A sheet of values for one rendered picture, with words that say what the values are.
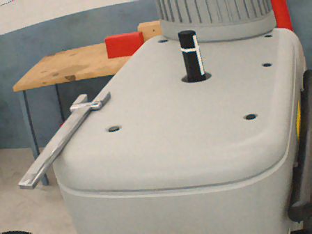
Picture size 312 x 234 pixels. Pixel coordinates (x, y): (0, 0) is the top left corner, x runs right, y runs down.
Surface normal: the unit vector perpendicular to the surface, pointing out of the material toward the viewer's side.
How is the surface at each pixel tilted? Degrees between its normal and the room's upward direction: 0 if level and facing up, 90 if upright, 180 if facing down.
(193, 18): 90
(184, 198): 90
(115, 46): 90
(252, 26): 90
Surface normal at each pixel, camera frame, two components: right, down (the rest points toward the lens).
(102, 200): -0.24, 0.39
